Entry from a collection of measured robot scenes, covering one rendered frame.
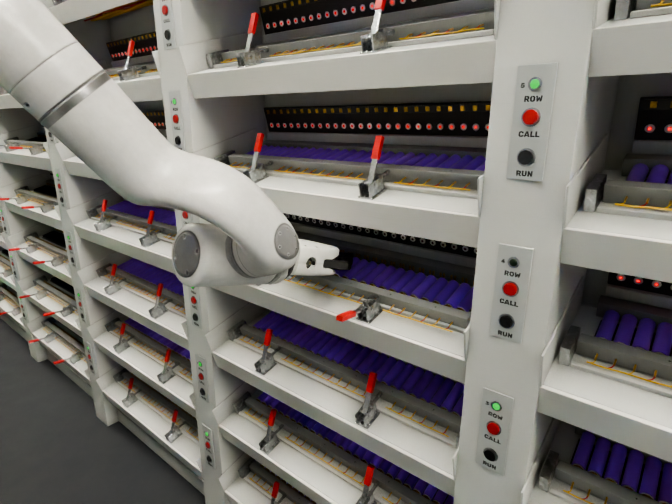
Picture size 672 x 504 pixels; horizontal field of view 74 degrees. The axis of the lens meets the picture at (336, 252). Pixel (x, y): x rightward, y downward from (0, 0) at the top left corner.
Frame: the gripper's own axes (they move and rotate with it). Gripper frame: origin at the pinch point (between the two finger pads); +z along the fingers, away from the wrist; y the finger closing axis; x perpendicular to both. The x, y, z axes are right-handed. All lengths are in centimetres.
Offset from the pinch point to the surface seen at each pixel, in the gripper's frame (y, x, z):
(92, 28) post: 101, -51, -6
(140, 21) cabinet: 83, -53, -1
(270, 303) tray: 10.8, 11.0, -4.4
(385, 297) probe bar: -12.8, 4.0, -1.9
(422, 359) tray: -22.3, 11.0, -4.4
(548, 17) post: -34.5, -31.6, -16.2
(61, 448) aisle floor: 102, 85, -1
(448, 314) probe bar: -24.0, 3.8, -2.0
